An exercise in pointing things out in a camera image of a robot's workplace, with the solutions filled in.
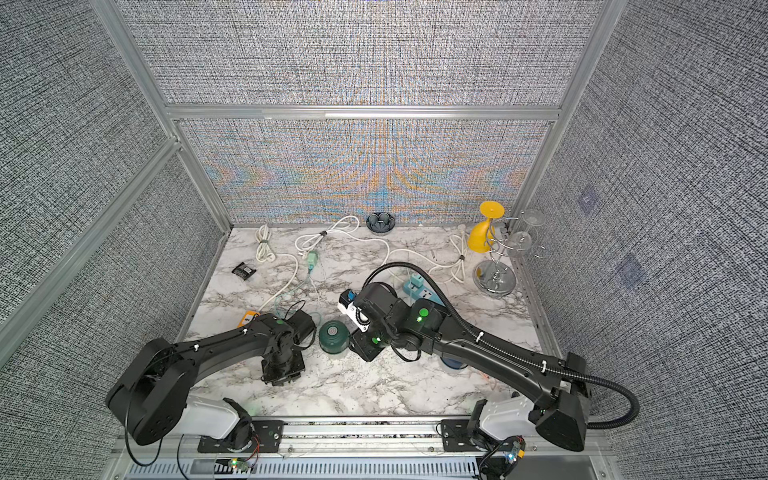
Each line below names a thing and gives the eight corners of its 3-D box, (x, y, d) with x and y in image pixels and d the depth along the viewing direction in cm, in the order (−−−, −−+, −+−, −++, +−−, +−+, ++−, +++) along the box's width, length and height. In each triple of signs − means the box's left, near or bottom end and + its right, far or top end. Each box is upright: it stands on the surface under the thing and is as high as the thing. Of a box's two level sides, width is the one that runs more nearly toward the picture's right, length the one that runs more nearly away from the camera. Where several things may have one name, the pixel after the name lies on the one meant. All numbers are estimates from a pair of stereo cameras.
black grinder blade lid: (366, 234, 116) (366, 230, 114) (367, 216, 122) (366, 212, 121) (395, 234, 116) (395, 230, 114) (395, 216, 122) (395, 212, 121)
